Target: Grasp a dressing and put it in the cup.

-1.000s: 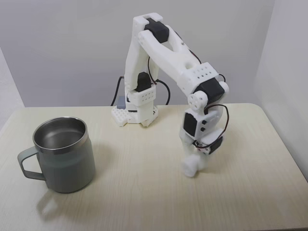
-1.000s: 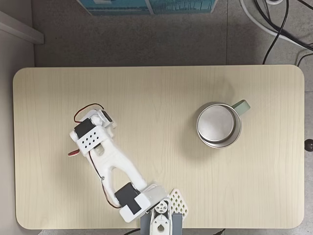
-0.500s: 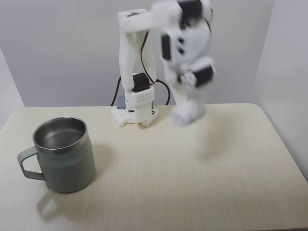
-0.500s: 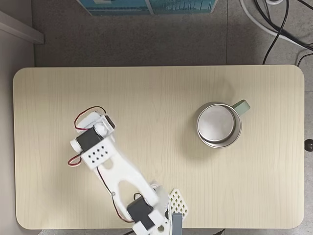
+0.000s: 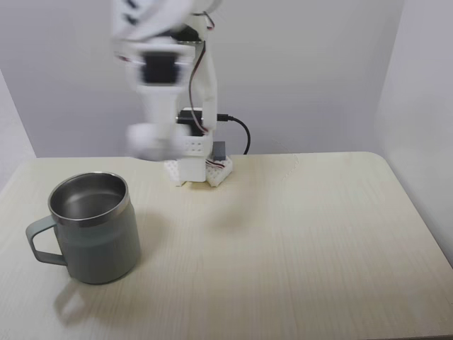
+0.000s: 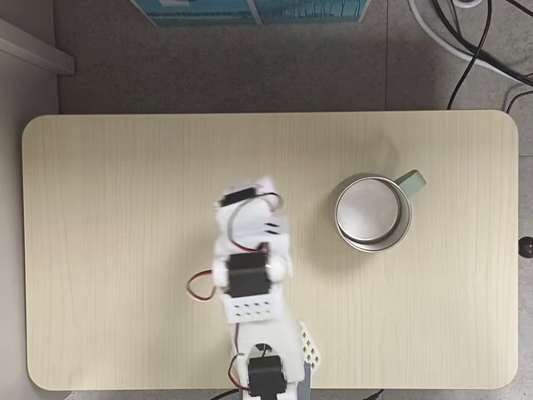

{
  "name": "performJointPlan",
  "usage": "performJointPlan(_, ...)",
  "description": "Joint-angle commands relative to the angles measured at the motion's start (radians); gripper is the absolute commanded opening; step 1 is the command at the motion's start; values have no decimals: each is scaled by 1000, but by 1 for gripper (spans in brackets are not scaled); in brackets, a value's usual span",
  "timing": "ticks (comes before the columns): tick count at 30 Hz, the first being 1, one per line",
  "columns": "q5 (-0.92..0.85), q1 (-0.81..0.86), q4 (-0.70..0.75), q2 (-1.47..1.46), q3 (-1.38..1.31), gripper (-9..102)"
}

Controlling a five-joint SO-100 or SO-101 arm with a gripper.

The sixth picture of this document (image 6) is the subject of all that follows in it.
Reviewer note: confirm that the black table lever knob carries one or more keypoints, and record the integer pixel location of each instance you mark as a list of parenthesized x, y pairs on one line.
[(526, 246)]

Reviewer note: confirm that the white round plug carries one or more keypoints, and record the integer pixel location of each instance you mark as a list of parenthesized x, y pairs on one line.
[(466, 2)]

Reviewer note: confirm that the white shelf board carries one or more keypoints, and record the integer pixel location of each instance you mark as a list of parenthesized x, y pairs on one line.
[(37, 50)]

